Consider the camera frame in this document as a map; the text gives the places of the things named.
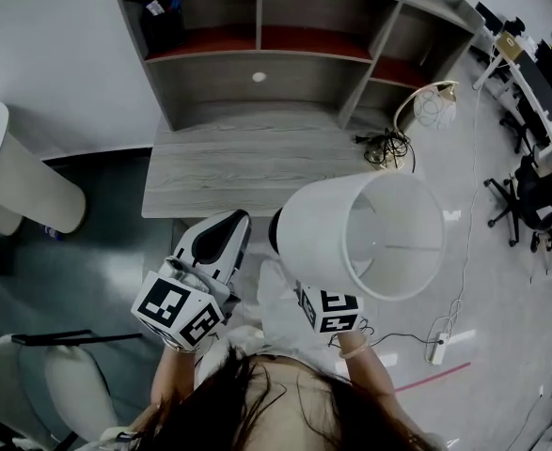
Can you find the white power strip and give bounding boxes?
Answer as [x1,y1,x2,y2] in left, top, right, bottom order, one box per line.
[425,331,449,365]

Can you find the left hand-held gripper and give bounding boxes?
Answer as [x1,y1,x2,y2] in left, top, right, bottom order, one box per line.
[131,209,253,354]

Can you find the grey wooden table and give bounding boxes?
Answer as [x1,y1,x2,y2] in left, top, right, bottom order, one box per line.
[141,109,428,220]

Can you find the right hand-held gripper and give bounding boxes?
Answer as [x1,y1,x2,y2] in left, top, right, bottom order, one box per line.
[293,279,366,335]

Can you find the person's left forearm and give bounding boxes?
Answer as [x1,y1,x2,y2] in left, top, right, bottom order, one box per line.
[150,344,213,415]

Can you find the large white cylinder shade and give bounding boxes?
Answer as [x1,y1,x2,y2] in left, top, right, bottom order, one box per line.
[0,101,87,235]

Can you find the long white cable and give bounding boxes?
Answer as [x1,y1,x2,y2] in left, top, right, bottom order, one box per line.
[426,82,486,347]

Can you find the person's right forearm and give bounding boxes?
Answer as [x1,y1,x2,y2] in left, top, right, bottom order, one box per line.
[335,330,400,401]

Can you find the black pen holder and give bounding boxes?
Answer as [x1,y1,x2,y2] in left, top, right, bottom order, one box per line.
[140,0,187,59]

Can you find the black office chair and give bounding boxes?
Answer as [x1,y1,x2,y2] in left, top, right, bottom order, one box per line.
[485,155,552,254]

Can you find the pink bracelet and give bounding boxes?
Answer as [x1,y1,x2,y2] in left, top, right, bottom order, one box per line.
[339,337,371,360]

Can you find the tangled black cables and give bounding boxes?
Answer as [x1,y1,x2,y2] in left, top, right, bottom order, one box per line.
[353,128,418,174]

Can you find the grey wooden shelf unit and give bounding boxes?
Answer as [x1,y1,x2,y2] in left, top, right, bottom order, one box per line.
[112,0,487,133]

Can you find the gold arc lamp, globe shade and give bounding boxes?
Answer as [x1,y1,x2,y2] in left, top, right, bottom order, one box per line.
[392,80,461,171]

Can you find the white drum shade lamp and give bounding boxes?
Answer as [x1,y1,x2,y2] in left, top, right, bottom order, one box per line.
[268,170,447,303]

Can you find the black metal bar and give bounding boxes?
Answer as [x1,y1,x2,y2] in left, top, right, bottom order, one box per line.
[10,329,144,348]

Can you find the brown cardboard box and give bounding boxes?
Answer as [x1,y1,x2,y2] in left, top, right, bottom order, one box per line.
[496,32,525,61]

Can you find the white chair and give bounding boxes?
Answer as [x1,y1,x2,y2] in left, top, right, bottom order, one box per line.
[0,332,122,451]

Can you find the long white office desk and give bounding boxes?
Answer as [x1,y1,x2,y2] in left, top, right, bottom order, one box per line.
[471,1,552,164]

